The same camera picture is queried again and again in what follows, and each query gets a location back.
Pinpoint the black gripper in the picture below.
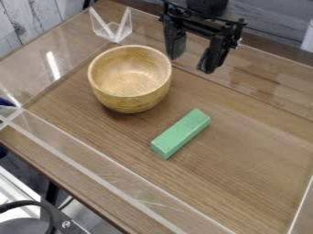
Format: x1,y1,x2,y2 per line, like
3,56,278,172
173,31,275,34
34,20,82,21
164,0,247,74

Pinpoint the green rectangular block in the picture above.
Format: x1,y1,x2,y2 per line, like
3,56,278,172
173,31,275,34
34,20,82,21
150,109,212,160

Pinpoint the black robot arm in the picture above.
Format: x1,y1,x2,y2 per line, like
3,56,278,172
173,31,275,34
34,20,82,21
160,0,248,74

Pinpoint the brown wooden bowl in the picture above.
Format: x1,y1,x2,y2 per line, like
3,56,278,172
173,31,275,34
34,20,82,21
88,45,173,113

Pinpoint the black table leg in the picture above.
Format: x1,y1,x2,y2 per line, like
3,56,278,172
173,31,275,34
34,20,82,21
46,182,61,205

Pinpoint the clear acrylic tray wall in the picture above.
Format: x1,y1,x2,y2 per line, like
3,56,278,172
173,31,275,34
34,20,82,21
0,0,313,234

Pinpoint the black metal bracket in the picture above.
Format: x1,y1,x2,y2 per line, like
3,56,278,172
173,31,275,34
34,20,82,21
46,203,92,234

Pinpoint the black cable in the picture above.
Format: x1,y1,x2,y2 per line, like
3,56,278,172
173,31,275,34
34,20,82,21
0,199,57,234

